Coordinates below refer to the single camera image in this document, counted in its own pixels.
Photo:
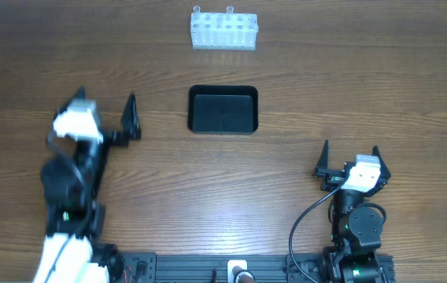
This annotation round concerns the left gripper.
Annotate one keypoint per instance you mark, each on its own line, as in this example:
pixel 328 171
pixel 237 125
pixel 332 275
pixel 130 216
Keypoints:
pixel 117 138

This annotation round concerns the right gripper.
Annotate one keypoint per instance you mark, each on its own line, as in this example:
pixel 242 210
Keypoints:
pixel 331 181

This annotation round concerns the clear test tube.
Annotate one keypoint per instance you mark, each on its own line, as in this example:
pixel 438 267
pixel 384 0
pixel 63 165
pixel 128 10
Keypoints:
pixel 196 9
pixel 230 9

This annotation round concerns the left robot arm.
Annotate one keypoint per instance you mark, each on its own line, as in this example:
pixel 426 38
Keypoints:
pixel 62 184

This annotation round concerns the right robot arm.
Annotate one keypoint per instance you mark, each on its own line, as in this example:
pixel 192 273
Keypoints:
pixel 365 226

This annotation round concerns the black tray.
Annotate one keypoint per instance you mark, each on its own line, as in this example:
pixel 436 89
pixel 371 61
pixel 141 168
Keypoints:
pixel 223 114

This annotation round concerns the white test tube rack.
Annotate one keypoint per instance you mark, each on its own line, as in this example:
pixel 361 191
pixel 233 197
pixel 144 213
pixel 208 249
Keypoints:
pixel 223 35

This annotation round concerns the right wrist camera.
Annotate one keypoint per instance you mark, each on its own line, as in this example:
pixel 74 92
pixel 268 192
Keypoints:
pixel 363 173

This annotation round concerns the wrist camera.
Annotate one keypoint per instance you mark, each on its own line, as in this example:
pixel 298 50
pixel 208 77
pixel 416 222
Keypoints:
pixel 78 122
pixel 363 173

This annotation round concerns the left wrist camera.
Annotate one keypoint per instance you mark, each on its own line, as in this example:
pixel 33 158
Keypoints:
pixel 78 122

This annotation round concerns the mounting rail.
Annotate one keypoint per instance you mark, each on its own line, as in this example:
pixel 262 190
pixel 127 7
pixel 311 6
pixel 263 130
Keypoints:
pixel 192 269

